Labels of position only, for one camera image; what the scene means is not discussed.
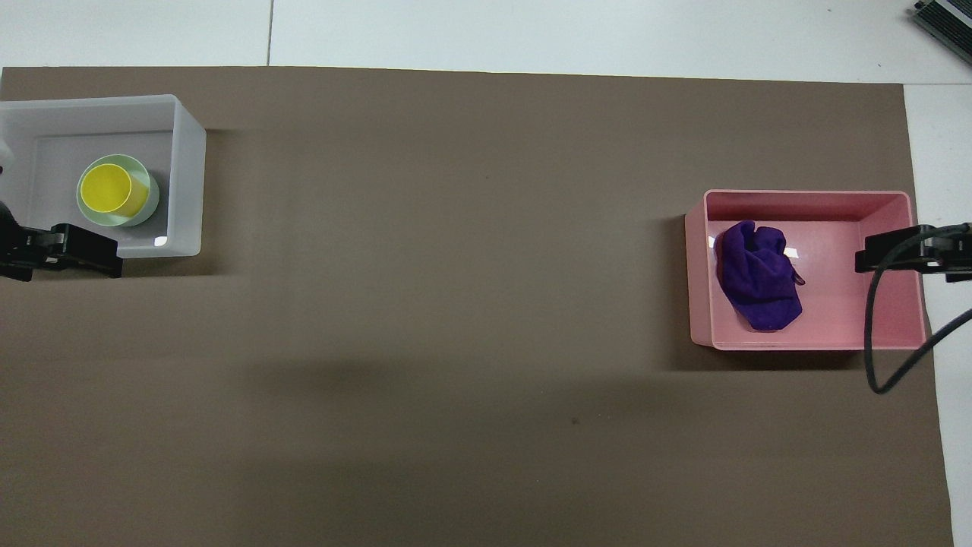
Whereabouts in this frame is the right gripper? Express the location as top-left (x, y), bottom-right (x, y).
top-left (855, 223), bottom-right (972, 284)

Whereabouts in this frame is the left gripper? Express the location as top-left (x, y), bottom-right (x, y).
top-left (0, 199), bottom-right (125, 283)

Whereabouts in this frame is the pink plastic box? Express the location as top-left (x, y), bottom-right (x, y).
top-left (684, 189), bottom-right (929, 352)

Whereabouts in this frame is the translucent white plastic box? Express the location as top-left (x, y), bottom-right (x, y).
top-left (0, 94), bottom-right (207, 260)

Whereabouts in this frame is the light green cup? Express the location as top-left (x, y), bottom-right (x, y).
top-left (76, 154), bottom-right (161, 228)

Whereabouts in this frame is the yellow cup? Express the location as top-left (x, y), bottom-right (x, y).
top-left (80, 163), bottom-right (150, 218)

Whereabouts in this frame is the purple cloth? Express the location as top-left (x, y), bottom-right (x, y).
top-left (714, 220), bottom-right (806, 333)

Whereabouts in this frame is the dark striped object at corner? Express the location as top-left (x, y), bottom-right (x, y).
top-left (910, 0), bottom-right (972, 55)

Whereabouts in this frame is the black cable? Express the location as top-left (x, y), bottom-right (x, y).
top-left (864, 222), bottom-right (972, 395)

